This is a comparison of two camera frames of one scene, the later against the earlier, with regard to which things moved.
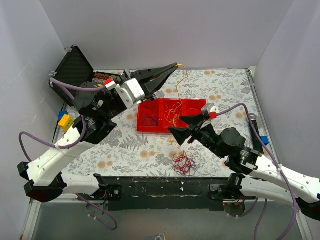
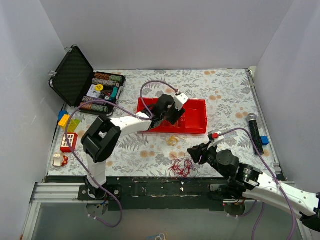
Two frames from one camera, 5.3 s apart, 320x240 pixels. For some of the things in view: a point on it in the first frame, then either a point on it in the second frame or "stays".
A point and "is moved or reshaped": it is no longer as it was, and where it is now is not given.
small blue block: (265, 139) stays
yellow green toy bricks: (66, 122) stays
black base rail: (165, 193) stays
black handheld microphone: (257, 144) stays
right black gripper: (195, 128) -> (203, 152)
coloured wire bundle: (184, 163) is moved or reshaped
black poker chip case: (73, 68) stays
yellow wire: (181, 81) -> (172, 140)
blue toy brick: (61, 114) stays
